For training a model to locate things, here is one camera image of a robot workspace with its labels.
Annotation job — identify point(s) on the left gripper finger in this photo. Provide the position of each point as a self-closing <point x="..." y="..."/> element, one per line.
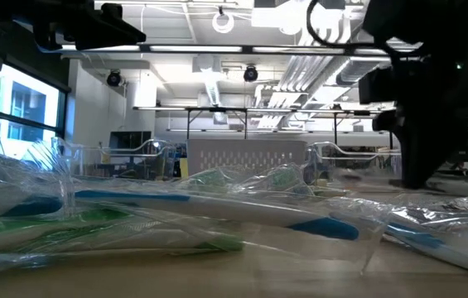
<point x="113" y="11"/>
<point x="109" y="35"/>

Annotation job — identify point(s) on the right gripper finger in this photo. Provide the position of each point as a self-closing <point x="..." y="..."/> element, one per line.
<point x="424" y="157"/>
<point x="386" y="121"/>

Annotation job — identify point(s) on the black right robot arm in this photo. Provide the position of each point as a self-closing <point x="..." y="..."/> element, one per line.
<point x="432" y="25"/>

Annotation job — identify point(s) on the black ceiling spotlight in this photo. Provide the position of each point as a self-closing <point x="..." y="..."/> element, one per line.
<point x="250" y="73"/>
<point x="113" y="78"/>

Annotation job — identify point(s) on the clear plastic bin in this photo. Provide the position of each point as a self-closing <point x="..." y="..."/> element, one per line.
<point x="167" y="165"/>
<point x="320" y="165"/>

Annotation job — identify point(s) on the blue toothbrush in clear wrap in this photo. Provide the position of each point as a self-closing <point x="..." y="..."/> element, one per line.
<point x="35" y="206"/>
<point x="237" y="211"/>
<point x="420" y="239"/>

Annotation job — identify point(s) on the large window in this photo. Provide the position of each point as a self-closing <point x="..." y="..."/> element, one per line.
<point x="26" y="99"/>

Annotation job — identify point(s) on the overhead light bar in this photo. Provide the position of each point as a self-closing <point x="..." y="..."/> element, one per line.
<point x="196" y="49"/>

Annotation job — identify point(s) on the dark wide monitor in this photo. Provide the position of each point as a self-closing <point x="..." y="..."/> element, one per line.
<point x="130" y="140"/>

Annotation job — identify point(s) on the green toothbrush in clear wrap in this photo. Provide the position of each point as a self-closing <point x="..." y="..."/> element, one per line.
<point x="281" y="179"/>
<point x="221" y="244"/>
<point x="213" y="179"/>
<point x="101" y="214"/>

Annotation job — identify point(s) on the white perforated plastic basket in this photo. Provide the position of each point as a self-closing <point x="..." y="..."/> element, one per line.
<point x="250" y="149"/>

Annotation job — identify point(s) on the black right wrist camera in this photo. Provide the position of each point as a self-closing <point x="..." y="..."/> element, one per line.
<point x="378" y="87"/>

